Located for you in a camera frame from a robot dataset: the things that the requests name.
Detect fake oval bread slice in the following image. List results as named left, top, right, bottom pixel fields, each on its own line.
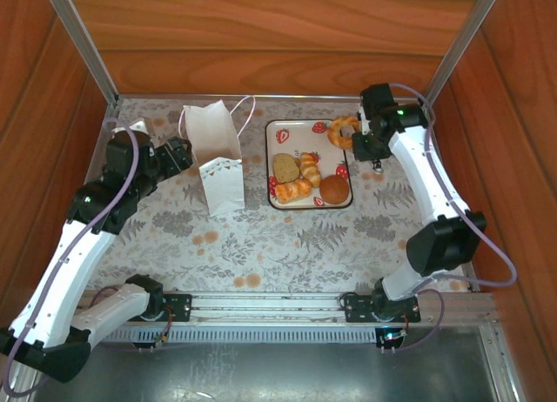
left=272, top=152, right=301, bottom=182

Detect aluminium frame rail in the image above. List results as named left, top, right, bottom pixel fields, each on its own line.
left=478, top=325, right=522, bottom=402

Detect thin red and black wires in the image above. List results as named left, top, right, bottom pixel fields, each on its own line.
left=154, top=305, right=176, bottom=347

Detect white slotted cable duct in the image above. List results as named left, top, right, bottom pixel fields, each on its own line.
left=102, top=325, right=379, bottom=345

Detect aluminium frame post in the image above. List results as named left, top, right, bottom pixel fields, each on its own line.
left=41, top=0, right=121, bottom=110
left=424, top=0, right=507, bottom=107

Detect small lit circuit board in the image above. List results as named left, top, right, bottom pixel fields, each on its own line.
left=376, top=326, right=409, bottom=353

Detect fake pale striped croissant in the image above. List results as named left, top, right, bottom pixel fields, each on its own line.
left=299, top=151, right=322, bottom=189

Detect white paper bag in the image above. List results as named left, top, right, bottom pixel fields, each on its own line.
left=178, top=95, right=257, bottom=218

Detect fake twisted ring bread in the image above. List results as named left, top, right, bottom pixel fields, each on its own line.
left=325, top=116, right=362, bottom=151

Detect grey metal base sheet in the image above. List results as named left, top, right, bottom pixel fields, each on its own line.
left=25, top=325, right=501, bottom=402

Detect fake orange twisted bread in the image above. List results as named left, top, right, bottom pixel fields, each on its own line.
left=275, top=178, right=313, bottom=204

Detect strawberry print square tray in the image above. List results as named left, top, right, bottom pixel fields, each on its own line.
left=265, top=118, right=353, bottom=211

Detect fake round brown bun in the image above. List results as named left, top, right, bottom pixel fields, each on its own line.
left=319, top=174, right=351, bottom=204

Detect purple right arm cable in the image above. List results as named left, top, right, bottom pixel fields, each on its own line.
left=386, top=82, right=519, bottom=353

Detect floral fern print tablecloth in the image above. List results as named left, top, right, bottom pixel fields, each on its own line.
left=84, top=97, right=473, bottom=294

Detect aluminium arm base rail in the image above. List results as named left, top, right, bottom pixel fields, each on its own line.
left=77, top=288, right=497, bottom=329

